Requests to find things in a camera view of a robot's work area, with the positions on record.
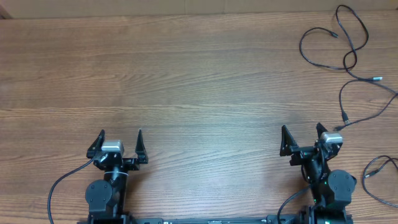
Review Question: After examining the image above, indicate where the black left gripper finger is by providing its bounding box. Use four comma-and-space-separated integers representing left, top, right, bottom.
86, 129, 105, 159
135, 129, 149, 164

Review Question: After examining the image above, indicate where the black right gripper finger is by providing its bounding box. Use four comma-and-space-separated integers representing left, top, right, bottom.
316, 123, 328, 139
280, 125, 299, 156

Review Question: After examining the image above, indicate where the black cable silver plug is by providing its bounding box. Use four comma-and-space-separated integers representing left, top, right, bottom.
298, 4, 383, 85

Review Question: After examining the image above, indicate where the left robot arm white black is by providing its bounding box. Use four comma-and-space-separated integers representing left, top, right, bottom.
85, 130, 149, 224

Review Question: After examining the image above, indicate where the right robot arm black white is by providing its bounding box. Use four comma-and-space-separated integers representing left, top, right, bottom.
276, 123, 357, 224

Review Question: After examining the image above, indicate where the loose black cable right edge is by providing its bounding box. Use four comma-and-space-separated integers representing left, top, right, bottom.
361, 155, 398, 208

